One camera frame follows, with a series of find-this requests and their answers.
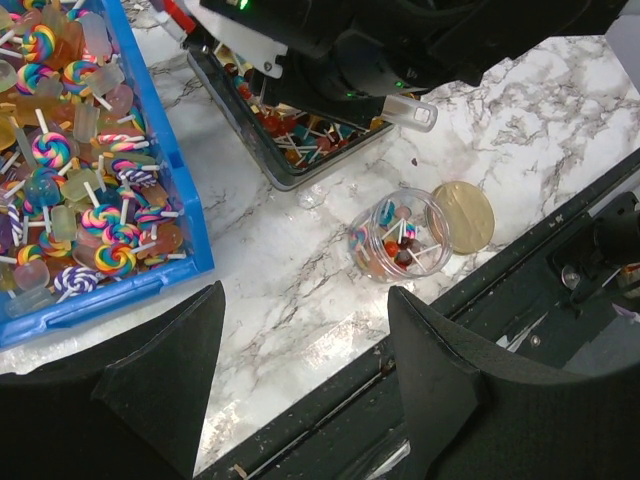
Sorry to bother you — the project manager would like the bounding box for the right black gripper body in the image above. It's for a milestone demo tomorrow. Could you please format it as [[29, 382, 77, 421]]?
[[199, 1, 497, 127]]

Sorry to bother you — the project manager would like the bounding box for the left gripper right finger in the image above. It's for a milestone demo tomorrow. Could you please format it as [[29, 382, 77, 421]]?
[[388, 287, 639, 479]]

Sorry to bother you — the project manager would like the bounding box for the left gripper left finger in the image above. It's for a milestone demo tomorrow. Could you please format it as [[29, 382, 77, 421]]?
[[1, 282, 225, 479]]

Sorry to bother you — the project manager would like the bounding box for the clear plastic scoop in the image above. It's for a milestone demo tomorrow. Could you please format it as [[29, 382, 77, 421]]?
[[379, 95, 438, 133]]

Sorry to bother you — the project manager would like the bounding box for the square tin of lollipops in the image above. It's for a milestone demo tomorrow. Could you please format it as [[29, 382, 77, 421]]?
[[187, 47, 394, 191]]

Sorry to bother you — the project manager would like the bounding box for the clear glass jar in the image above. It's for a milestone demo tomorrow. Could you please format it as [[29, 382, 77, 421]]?
[[347, 188, 453, 283]]

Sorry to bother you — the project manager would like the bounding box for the blue plastic candy bin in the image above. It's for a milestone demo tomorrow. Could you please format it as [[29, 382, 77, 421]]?
[[1, 1, 214, 347]]

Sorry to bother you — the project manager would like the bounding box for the gold jar lid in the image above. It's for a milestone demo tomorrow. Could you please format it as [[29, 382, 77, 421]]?
[[432, 181, 495, 255]]

